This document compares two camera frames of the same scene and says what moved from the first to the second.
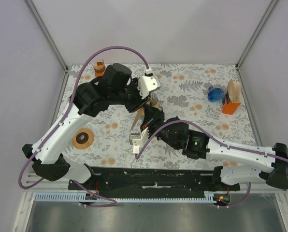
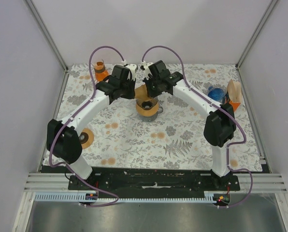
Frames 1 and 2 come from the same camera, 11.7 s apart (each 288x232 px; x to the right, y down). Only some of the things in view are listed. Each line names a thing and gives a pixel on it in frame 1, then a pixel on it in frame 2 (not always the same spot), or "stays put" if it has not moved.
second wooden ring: (82, 138) stays put
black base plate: (152, 182) stays put
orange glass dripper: (99, 68) stays put
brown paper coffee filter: (141, 112) to (140, 93)
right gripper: (152, 115) to (151, 93)
